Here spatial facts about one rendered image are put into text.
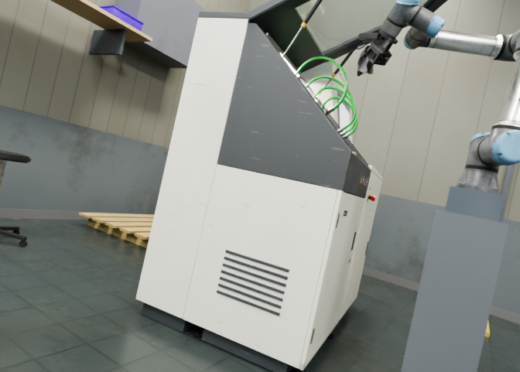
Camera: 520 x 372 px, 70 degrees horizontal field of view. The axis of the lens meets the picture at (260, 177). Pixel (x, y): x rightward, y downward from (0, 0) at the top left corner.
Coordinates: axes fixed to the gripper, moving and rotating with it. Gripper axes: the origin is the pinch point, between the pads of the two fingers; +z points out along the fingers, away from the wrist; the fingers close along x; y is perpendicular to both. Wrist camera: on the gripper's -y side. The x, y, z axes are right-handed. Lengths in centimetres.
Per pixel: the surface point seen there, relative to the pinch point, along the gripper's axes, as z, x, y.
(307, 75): 39, 23, -56
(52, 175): 227, -116, -143
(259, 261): 65, -42, 49
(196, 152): 56, -58, -6
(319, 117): 14.3, -21.0, 14.7
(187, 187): 69, -62, 4
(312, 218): 40, -27, 46
